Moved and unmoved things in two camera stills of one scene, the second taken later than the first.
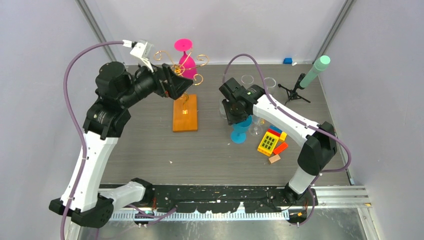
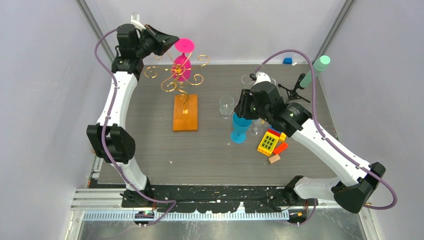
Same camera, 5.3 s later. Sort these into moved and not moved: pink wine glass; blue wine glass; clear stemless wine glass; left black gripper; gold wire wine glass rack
Moved: pink wine glass; left black gripper
Not moved: clear stemless wine glass; gold wire wine glass rack; blue wine glass
